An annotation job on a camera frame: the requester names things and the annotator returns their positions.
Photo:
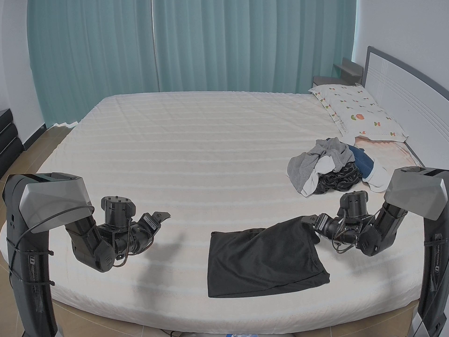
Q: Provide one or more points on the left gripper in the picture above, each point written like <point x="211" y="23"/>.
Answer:
<point x="142" y="239"/>

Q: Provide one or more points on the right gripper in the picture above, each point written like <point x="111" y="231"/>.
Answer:
<point x="326" y="226"/>

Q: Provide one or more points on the black T-shirt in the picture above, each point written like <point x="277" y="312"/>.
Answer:
<point x="263" y="258"/>

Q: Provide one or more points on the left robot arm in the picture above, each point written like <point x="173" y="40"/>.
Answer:
<point x="35" y="240"/>

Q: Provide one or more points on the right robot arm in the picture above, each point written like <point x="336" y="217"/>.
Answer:
<point x="403" y="230"/>

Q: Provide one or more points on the pile of clothes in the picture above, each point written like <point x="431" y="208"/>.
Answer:
<point x="305" y="170"/>

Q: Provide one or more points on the bed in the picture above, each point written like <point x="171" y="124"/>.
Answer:
<point x="210" y="146"/>

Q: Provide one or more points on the white printed pillow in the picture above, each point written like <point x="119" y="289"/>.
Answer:
<point x="357" y="112"/>

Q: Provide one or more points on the grey bedside table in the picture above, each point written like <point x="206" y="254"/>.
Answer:
<point x="336" y="77"/>

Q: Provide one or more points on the black chest of drawers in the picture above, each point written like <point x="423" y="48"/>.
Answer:
<point x="8" y="139"/>

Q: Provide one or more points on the blue-green curtain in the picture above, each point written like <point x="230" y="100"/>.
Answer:
<point x="91" y="40"/>
<point x="252" y="30"/>

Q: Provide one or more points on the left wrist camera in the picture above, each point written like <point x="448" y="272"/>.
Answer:
<point x="151" y="224"/>

